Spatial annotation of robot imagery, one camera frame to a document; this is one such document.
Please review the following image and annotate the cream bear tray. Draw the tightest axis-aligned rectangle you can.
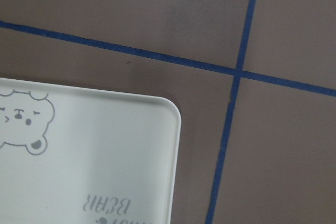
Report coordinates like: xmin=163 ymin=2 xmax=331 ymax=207
xmin=1 ymin=78 xmax=181 ymax=223

